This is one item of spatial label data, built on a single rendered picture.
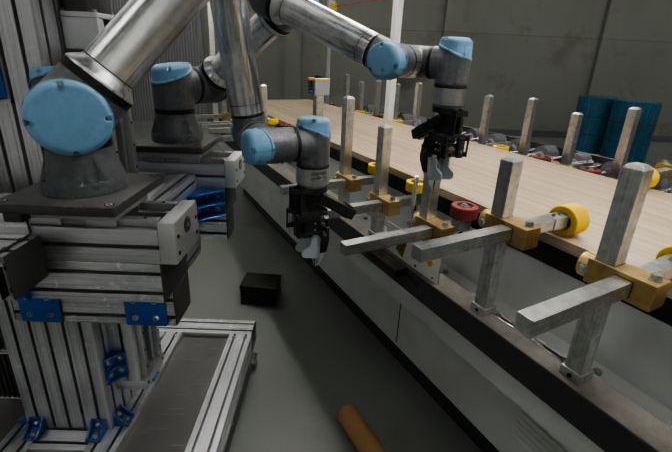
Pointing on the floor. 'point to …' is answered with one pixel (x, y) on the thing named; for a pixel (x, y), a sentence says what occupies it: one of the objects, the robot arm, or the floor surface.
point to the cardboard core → (359, 430)
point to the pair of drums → (609, 122)
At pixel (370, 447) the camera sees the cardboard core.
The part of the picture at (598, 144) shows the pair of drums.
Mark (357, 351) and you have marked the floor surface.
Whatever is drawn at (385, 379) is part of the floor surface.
